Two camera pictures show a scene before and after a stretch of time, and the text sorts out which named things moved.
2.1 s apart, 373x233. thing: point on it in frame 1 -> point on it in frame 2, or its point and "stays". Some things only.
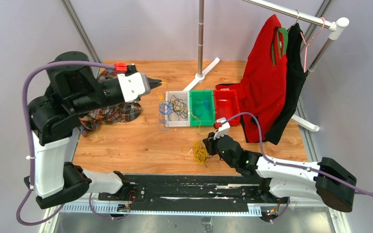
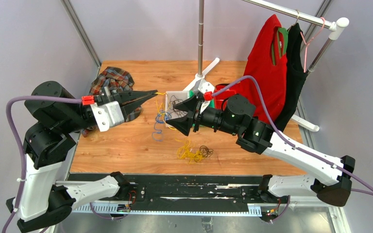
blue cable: x=165 y=108 -> x=161 y=118
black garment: x=296 y=77 stays
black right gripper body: x=213 y=149 -> x=196 y=117
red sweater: x=263 y=90 stays
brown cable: x=178 y=107 stays
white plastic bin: x=177 y=108 stays
